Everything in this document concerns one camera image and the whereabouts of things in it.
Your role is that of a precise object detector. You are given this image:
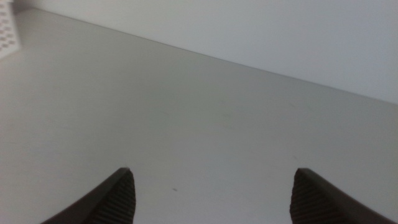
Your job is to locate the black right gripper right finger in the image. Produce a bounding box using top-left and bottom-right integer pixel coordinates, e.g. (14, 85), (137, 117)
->
(289, 167), (398, 224)

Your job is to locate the white perforated plastic basket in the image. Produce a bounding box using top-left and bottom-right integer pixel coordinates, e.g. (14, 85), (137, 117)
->
(0, 0), (21, 60)

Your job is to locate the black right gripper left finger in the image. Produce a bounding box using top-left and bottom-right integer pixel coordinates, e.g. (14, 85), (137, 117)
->
(40, 167), (137, 224)

